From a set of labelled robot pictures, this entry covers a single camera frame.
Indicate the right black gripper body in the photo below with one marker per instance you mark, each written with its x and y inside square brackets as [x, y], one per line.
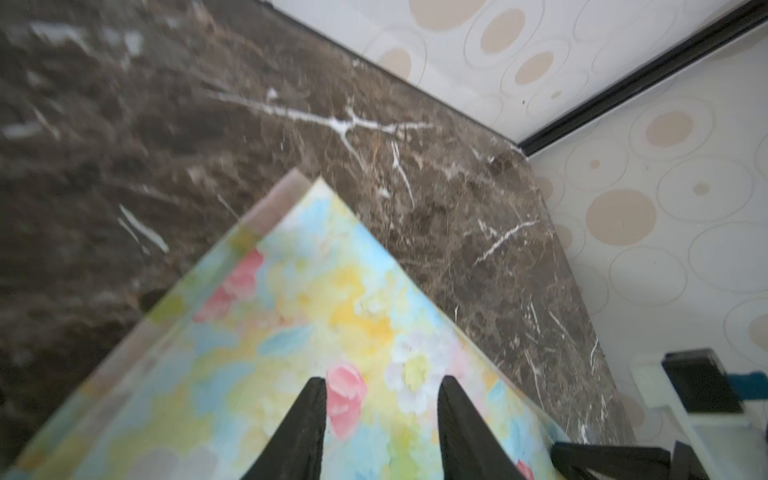
[581, 461]

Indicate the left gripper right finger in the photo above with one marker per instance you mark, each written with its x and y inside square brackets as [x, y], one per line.
[468, 448]

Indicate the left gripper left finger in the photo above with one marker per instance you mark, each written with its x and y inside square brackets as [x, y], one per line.
[295, 450]

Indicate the pastel floral skirt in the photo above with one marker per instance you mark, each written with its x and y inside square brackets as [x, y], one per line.
[298, 289]

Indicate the right black frame post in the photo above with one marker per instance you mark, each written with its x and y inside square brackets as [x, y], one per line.
[717, 35]

